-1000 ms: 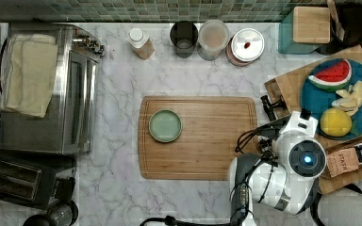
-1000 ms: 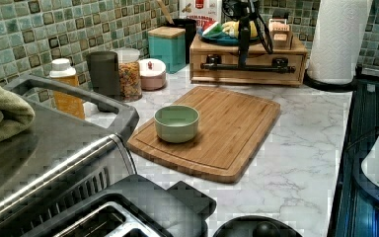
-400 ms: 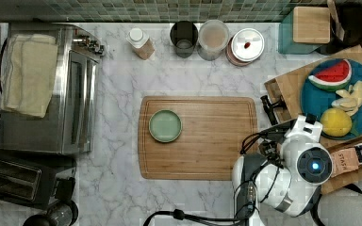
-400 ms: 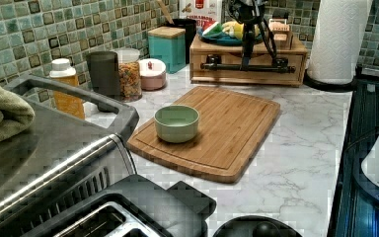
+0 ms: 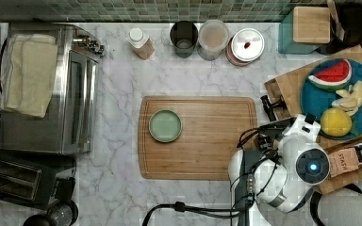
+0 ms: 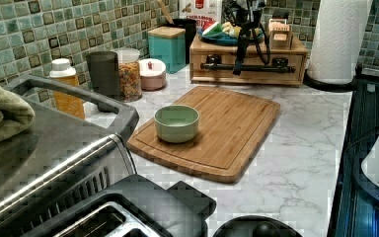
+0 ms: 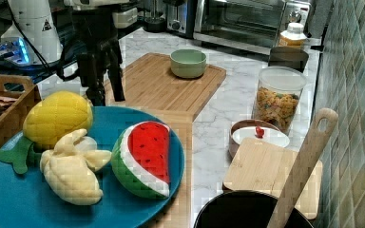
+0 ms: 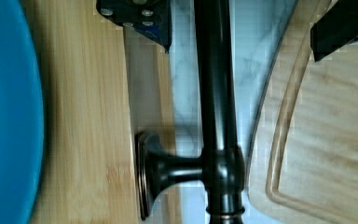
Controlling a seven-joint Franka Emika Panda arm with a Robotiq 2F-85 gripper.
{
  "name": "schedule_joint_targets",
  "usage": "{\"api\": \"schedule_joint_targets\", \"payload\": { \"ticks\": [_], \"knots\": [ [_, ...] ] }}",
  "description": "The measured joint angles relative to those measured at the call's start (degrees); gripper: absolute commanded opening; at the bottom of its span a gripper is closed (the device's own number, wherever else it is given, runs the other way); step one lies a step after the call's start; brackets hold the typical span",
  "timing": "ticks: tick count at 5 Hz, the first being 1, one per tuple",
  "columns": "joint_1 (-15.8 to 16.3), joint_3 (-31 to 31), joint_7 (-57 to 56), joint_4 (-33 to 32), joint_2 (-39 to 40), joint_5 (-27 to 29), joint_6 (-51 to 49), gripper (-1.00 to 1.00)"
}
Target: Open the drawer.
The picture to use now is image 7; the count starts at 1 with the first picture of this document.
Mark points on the wooden tea box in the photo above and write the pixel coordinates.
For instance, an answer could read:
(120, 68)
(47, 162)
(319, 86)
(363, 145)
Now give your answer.
(18, 95)

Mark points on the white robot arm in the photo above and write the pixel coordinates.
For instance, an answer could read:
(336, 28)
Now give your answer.
(32, 27)

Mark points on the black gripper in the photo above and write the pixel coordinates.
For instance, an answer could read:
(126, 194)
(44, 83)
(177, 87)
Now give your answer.
(95, 29)

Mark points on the black pot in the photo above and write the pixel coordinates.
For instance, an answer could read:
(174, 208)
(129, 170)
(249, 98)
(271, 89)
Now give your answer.
(237, 209)

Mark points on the bamboo cutting board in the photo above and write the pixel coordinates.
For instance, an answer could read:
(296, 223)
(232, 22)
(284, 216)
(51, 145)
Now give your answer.
(149, 84)

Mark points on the plush peeled banana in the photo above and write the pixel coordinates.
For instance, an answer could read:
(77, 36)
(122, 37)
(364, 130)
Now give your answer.
(70, 168)

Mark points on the blue plate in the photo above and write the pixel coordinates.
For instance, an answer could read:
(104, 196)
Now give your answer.
(123, 209)

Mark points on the black two-slot toaster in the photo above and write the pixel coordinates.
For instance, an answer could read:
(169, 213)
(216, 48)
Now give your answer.
(180, 17)

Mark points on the stainless toaster oven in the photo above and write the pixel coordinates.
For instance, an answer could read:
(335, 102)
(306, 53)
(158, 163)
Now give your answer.
(252, 25)

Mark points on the clear cereal canister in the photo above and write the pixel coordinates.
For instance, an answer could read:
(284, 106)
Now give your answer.
(277, 97)

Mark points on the green ceramic bowl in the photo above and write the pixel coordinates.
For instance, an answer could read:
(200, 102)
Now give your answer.
(188, 63)

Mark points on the plush yellow lemon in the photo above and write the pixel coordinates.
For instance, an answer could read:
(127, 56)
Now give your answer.
(58, 114)

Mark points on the wooden spatula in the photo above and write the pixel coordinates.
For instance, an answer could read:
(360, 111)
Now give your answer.
(314, 142)

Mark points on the plush watermelon slice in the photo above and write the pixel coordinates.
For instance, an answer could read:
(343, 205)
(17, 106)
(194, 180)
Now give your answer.
(140, 160)

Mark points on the brown bowl with white lid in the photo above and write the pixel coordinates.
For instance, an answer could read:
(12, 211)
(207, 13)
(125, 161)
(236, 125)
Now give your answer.
(255, 129)

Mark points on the orange juice bottle white cap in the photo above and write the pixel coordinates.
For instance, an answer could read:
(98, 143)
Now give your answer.
(293, 36)

